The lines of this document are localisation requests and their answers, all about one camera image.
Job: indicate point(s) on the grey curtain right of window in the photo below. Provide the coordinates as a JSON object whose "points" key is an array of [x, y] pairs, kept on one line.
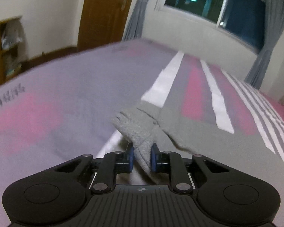
{"points": [[274, 27]]}

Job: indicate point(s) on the wooden shelf unit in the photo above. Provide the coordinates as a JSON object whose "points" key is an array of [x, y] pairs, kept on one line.
{"points": [[12, 48]]}

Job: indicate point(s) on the striped purple pink bed sheet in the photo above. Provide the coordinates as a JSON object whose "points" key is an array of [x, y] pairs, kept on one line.
{"points": [[66, 107]]}

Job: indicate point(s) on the white framed window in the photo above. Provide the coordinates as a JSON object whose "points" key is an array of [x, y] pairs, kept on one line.
{"points": [[242, 19]]}

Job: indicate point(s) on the brown wooden door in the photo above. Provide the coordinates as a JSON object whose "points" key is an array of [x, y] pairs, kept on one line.
{"points": [[102, 22]]}

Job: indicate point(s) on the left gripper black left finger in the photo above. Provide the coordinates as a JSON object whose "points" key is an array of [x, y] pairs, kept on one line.
{"points": [[108, 167]]}

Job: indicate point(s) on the grey curtain of window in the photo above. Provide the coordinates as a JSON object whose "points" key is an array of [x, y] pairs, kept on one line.
{"points": [[135, 25], [274, 27]]}

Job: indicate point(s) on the grey knitted pants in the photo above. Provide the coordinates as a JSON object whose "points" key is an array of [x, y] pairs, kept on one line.
{"points": [[145, 124]]}

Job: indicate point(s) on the grey curtain left of window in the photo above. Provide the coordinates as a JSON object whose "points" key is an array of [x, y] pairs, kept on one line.
{"points": [[135, 25]]}

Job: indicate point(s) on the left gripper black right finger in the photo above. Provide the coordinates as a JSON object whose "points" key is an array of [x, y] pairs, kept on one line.
{"points": [[171, 163]]}

